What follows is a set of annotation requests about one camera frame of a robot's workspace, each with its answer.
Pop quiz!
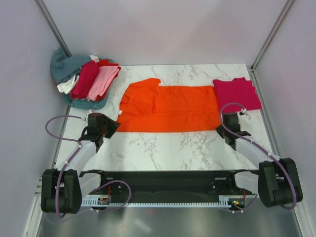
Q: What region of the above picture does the magenta t shirt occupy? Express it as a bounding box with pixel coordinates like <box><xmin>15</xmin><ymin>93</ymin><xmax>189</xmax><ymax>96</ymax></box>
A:
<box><xmin>213</xmin><ymin>78</ymin><xmax>262</xmax><ymax>113</ymax></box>

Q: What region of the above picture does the orange t shirt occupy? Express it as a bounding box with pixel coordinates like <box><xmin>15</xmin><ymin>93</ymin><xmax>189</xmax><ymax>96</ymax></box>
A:
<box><xmin>117</xmin><ymin>78</ymin><xmax>221</xmax><ymax>133</ymax></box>

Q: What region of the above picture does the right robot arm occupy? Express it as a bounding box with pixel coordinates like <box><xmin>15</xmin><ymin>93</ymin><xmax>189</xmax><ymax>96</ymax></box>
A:
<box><xmin>216</xmin><ymin>113</ymin><xmax>303</xmax><ymax>210</ymax></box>

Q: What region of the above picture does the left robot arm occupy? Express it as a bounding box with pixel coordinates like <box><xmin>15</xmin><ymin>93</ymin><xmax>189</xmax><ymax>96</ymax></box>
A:
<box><xmin>40</xmin><ymin>113</ymin><xmax>120</xmax><ymax>218</ymax></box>

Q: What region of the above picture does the teal laundry basket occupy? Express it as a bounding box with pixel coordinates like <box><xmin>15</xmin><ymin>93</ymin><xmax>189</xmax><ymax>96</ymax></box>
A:
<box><xmin>64</xmin><ymin>73</ymin><xmax>119</xmax><ymax>110</ymax></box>

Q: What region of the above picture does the pink t shirt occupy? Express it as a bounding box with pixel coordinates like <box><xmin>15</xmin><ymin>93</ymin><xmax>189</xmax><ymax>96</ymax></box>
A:
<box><xmin>87</xmin><ymin>66</ymin><xmax>120</xmax><ymax>101</ymax></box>

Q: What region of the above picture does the crimson t shirt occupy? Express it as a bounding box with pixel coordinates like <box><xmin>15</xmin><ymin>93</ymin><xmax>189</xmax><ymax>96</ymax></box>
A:
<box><xmin>71</xmin><ymin>61</ymin><xmax>99</xmax><ymax>99</ymax></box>

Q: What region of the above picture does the grey-teal t shirt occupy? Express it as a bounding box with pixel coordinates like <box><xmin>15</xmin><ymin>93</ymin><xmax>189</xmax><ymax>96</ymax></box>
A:
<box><xmin>50</xmin><ymin>47</ymin><xmax>91</xmax><ymax>84</ymax></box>

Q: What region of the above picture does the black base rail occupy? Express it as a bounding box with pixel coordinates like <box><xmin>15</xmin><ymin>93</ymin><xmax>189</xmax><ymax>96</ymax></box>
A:
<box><xmin>93</xmin><ymin>170</ymin><xmax>252</xmax><ymax>203</ymax></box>

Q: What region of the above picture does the white slotted cable duct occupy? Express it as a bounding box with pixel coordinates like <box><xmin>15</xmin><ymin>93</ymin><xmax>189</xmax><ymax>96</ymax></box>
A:
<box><xmin>81</xmin><ymin>196</ymin><xmax>232</xmax><ymax>208</ymax></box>

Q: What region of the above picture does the left aluminium frame post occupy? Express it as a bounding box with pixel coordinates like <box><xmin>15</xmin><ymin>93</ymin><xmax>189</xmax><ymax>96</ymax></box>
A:
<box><xmin>34</xmin><ymin>0</ymin><xmax>72</xmax><ymax>56</ymax></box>

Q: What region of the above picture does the aluminium frame post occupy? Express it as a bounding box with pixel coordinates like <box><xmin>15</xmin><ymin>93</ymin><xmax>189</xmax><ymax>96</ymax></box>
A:
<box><xmin>34</xmin><ymin>0</ymin><xmax>72</xmax><ymax>56</ymax></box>
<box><xmin>248</xmin><ymin>0</ymin><xmax>296</xmax><ymax>73</ymax></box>

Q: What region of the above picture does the right aluminium frame post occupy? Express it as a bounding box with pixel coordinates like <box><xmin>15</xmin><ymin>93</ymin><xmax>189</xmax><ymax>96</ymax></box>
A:
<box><xmin>248</xmin><ymin>0</ymin><xmax>296</xmax><ymax>73</ymax></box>

